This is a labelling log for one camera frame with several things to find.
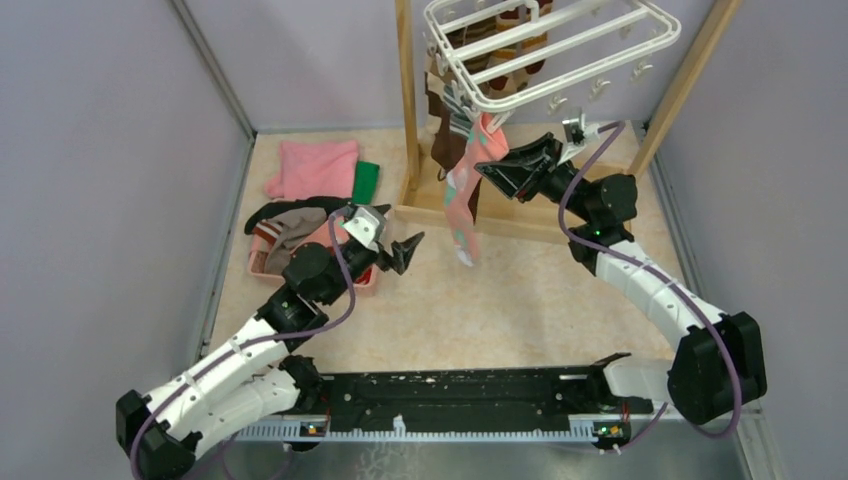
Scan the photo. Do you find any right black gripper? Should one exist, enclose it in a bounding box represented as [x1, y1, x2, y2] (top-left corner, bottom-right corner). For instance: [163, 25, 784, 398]
[474, 133, 594, 224]

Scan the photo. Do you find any pink patterned sock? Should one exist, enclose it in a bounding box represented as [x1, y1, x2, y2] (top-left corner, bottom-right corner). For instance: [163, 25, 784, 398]
[303, 219, 349, 248]
[444, 113, 509, 266]

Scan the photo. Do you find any dark brown grey-cuffed sock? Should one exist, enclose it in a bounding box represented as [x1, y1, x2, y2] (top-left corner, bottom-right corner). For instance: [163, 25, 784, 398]
[431, 84, 473, 180]

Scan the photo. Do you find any white clip hanger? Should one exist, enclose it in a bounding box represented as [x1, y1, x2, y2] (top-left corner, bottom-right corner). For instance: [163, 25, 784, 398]
[423, 1, 682, 127]

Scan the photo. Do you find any grey brown sock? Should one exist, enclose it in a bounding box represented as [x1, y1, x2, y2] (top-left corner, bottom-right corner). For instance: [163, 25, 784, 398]
[264, 207, 327, 275]

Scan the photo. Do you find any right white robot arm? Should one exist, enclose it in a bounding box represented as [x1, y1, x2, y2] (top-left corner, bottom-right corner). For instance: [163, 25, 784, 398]
[475, 134, 768, 425]

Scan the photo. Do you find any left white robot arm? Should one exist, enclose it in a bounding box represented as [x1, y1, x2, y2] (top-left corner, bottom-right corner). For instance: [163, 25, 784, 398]
[115, 204, 425, 479]

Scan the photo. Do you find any wooden hanger stand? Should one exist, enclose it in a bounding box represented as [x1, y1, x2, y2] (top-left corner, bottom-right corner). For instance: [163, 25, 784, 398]
[395, 0, 743, 246]

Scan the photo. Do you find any green cloth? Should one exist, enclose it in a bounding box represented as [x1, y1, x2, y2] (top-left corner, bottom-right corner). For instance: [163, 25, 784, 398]
[351, 161, 380, 204]

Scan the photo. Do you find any pink plastic basket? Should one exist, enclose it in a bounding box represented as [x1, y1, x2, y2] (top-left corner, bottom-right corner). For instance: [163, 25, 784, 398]
[247, 234, 379, 297]

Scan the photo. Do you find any pink towel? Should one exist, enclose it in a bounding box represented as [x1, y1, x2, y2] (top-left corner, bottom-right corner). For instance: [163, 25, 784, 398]
[264, 140, 359, 200]

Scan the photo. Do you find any brown cream striped sock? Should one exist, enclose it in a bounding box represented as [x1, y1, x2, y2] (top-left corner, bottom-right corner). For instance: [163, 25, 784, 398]
[424, 53, 445, 136]

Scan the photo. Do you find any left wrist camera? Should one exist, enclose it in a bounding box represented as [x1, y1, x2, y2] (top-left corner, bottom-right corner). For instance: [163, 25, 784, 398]
[342, 205, 387, 253]

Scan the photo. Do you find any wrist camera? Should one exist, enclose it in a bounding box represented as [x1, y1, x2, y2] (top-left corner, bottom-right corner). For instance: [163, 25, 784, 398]
[342, 205, 387, 253]
[559, 107, 600, 163]

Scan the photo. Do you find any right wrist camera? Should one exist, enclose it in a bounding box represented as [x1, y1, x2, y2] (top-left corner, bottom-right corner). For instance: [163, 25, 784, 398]
[559, 107, 600, 163]

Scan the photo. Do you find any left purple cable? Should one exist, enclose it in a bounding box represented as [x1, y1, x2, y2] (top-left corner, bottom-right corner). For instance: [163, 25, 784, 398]
[129, 206, 359, 480]

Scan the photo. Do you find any purple cable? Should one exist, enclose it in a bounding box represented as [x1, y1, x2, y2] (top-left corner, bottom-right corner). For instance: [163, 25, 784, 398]
[557, 120, 743, 455]
[129, 206, 359, 480]

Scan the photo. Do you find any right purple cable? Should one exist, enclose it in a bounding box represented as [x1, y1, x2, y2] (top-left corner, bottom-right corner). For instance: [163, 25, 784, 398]
[557, 120, 743, 455]

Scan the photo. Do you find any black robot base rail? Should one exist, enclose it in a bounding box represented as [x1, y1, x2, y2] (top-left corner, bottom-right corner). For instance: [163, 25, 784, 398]
[279, 356, 655, 448]

